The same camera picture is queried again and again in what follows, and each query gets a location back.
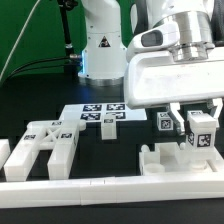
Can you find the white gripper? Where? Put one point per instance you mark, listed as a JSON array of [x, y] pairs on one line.
[[153, 78]]

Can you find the white chair seat block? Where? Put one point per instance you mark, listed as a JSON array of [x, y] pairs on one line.
[[171, 157]]

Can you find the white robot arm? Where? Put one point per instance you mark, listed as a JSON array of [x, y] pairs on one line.
[[175, 57]]

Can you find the white tagged cube right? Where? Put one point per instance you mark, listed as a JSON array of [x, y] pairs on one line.
[[194, 112]]

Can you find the white tagged cube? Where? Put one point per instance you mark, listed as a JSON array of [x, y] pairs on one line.
[[194, 112], [164, 121]]

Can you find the white tagged cube left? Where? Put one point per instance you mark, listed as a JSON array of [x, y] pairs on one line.
[[164, 121]]

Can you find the white L-shaped fence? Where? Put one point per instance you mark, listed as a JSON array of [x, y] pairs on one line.
[[112, 190]]

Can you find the white block at left edge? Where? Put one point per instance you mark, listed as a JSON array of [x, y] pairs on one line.
[[4, 151]]

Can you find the white marker base plate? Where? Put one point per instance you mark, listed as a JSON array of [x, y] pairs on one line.
[[94, 112]]

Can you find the white chair back frame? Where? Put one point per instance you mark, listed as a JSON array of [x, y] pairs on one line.
[[59, 136]]

